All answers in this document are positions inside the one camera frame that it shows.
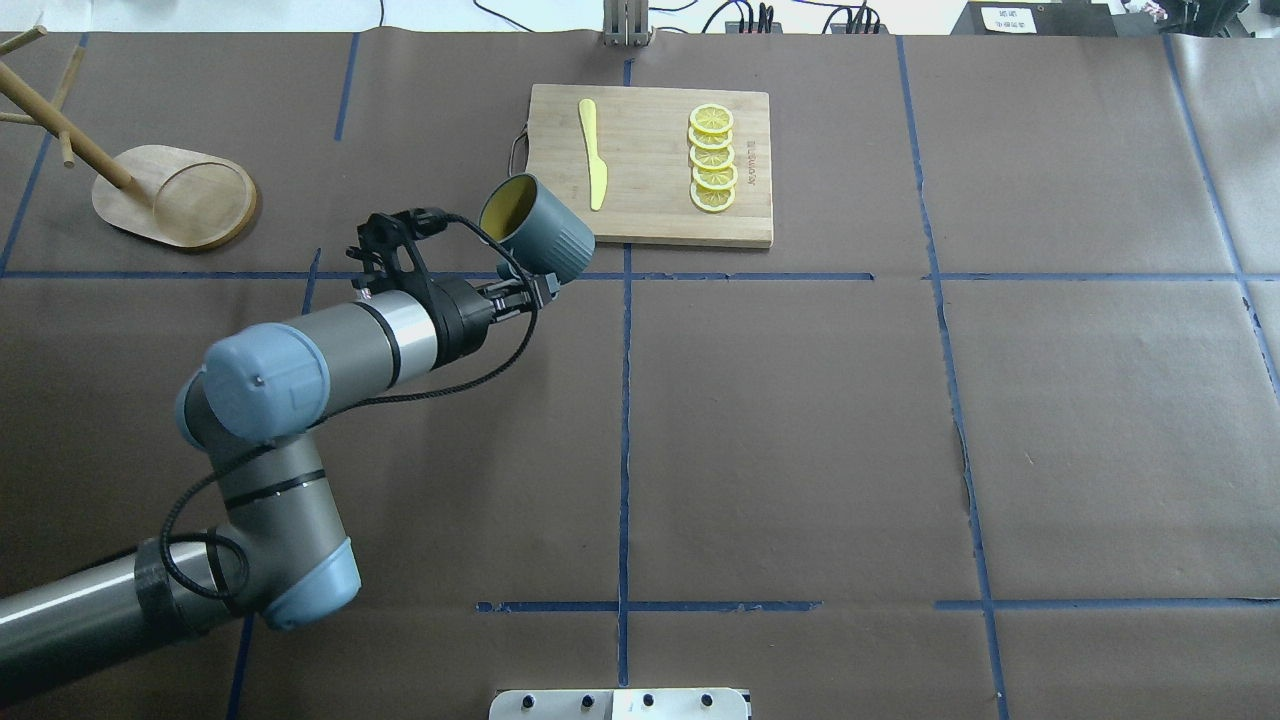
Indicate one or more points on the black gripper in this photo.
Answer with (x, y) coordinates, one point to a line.
(462, 312)

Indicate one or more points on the grey cup yellow inside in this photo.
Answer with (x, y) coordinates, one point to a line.
(537, 229)

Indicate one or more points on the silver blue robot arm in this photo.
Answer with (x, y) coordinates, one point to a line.
(261, 534)

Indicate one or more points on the wooden cup storage rack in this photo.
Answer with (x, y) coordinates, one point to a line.
(189, 201)

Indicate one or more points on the yellow plastic knife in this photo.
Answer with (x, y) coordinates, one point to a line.
(597, 168)

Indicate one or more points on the wooden cutting board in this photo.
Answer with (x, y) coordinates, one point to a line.
(643, 140)

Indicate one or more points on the lemon slice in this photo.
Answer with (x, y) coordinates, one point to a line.
(709, 200)
(709, 141)
(711, 159)
(711, 119)
(715, 179)

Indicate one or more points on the brown paper table cover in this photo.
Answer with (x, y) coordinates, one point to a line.
(990, 430)

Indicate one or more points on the black box white label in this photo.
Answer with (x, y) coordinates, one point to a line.
(1040, 18)

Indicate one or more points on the aluminium frame post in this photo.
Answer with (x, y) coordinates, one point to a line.
(626, 23)

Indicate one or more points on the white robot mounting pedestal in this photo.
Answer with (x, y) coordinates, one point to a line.
(623, 703)

